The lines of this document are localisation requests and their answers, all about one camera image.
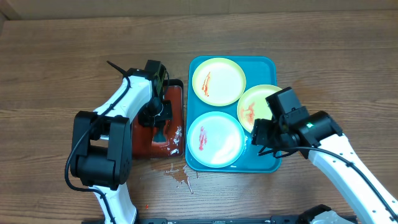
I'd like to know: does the blue plastic tray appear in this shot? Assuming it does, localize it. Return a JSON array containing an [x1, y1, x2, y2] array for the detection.
[[185, 56, 282, 173]]

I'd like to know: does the green and orange sponge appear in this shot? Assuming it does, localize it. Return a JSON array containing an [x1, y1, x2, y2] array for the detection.
[[152, 130, 169, 147]]

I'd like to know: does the yellow plate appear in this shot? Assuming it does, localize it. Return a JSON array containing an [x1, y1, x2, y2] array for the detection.
[[192, 58, 246, 106], [237, 85, 281, 133]]

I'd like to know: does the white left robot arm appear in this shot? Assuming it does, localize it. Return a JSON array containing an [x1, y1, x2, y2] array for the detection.
[[64, 60, 173, 223]]

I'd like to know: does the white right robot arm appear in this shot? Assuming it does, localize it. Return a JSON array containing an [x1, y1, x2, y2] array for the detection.
[[252, 111, 397, 223]]

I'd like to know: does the light blue plate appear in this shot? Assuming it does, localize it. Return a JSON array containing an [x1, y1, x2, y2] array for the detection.
[[187, 111, 245, 169]]

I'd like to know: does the cardboard backdrop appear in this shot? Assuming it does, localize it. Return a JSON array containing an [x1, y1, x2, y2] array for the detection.
[[1, 0, 397, 20]]

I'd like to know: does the black rectangular wash basin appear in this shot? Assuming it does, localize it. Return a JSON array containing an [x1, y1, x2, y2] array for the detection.
[[132, 79, 185, 159]]

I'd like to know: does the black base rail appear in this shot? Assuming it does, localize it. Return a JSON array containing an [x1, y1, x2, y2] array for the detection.
[[135, 215, 298, 224]]

